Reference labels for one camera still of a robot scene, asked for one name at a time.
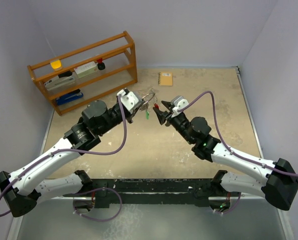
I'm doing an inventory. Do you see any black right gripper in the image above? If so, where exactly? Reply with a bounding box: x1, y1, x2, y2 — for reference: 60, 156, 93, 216
153, 100, 194, 144

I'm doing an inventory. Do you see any large silver keyring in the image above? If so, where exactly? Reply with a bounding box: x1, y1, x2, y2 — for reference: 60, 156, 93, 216
139, 88, 158, 111

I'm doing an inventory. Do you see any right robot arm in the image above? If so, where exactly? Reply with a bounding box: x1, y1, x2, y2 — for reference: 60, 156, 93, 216
153, 101, 298, 211

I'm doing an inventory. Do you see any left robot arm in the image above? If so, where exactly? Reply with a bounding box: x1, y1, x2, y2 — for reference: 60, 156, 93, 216
0, 92, 144, 218

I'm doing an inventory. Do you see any brown spiral notebook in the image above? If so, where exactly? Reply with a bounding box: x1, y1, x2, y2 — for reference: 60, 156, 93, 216
158, 72, 173, 87

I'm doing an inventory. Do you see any black red stamp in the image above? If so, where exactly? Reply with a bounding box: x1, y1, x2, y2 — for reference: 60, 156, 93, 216
96, 58, 106, 71

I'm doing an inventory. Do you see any blue stapler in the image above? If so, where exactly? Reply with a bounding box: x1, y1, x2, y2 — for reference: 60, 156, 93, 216
56, 89, 84, 106

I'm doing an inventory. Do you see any white box on shelf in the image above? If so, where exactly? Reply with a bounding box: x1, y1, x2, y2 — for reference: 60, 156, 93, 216
74, 61, 98, 78

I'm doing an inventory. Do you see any orange wooden shelf rack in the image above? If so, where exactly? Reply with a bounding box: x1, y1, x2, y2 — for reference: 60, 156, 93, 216
27, 31, 138, 116

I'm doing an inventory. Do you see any white black stapler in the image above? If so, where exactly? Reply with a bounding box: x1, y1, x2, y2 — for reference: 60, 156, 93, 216
44, 70, 78, 91

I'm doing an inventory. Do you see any yellow sticky note pad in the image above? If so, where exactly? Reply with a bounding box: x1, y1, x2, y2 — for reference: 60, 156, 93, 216
50, 59, 63, 72

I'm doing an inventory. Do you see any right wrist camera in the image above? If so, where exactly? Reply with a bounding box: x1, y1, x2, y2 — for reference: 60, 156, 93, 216
170, 95, 189, 118

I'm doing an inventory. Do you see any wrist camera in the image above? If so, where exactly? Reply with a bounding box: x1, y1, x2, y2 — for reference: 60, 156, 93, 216
116, 88, 143, 114
170, 95, 189, 118

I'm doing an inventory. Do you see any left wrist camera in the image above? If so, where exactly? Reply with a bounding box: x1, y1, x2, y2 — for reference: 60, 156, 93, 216
116, 88, 143, 114

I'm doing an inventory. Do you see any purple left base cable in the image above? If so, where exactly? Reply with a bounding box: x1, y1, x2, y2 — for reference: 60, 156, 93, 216
72, 184, 124, 222

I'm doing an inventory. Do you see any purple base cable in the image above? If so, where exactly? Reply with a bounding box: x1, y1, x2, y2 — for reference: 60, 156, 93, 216
212, 189, 243, 216
72, 184, 124, 222

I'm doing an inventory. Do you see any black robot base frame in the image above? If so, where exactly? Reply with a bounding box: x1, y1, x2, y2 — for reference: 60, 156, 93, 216
66, 170, 239, 212

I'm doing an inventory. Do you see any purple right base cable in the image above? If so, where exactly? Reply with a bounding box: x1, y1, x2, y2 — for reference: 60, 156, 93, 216
212, 189, 243, 216

